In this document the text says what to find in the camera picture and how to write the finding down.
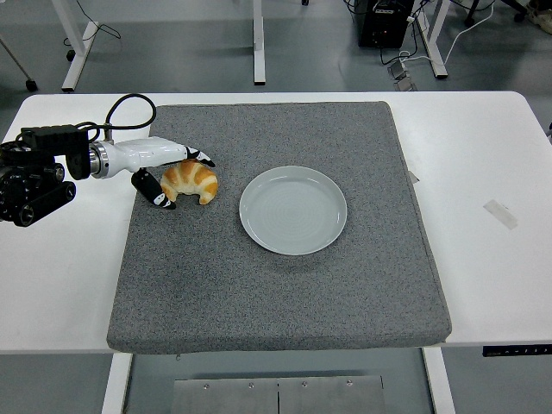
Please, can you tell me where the person's foot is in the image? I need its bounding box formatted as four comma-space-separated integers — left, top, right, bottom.
528, 2, 552, 31

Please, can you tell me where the round grey plate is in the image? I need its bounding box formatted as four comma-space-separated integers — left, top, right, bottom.
239, 166, 348, 256

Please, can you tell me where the white table leg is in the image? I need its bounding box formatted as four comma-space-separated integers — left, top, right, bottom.
102, 353, 134, 414
422, 347, 457, 414

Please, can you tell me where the grey foot pedal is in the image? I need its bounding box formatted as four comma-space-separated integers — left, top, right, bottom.
386, 61, 418, 92

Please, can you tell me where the white desk leg with cables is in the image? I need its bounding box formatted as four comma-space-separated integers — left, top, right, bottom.
414, 0, 452, 80

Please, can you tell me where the black office chair base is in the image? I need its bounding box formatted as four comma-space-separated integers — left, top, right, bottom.
463, 0, 528, 25

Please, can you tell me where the clear tape strip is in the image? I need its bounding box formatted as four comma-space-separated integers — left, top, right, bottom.
482, 199, 519, 231

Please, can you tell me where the grey fabric mat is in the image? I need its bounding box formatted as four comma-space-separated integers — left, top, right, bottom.
105, 101, 453, 355

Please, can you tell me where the black table control panel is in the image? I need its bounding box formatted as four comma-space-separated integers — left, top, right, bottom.
481, 344, 552, 358

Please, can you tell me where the black computer box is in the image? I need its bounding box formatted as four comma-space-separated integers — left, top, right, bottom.
356, 0, 410, 49

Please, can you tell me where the grey pole with black caster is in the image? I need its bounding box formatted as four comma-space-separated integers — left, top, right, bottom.
0, 36, 39, 92

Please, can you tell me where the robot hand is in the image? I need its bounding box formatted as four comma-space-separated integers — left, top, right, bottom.
106, 136, 216, 211

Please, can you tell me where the grey metal plate with screws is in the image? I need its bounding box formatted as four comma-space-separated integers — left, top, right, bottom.
173, 374, 386, 414

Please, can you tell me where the thin black floor cable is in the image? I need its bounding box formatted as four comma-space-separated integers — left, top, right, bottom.
63, 23, 122, 48

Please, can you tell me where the straight white desk leg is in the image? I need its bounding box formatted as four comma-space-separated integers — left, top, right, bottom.
252, 0, 266, 85

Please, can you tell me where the white floor cable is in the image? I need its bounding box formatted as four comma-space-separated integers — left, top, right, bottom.
398, 0, 498, 66

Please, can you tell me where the slanted white desk leg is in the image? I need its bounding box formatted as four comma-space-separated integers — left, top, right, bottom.
50, 0, 101, 93

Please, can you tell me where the golden croissant bread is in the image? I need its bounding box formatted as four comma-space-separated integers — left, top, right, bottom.
160, 158, 219, 206

